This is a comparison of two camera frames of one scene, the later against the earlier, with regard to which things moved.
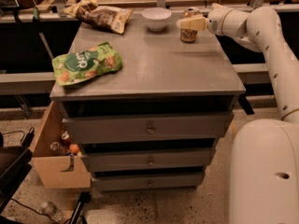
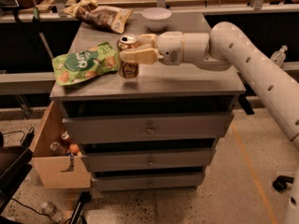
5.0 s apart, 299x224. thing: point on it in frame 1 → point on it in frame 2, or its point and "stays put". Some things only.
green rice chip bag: x=81 y=64 stays put
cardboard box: x=53 y=171 stays put
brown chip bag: x=89 y=12 stays put
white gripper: x=215 y=22 → x=170 y=48
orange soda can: x=189 y=35 → x=128 y=70
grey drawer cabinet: x=153 y=125 stays put
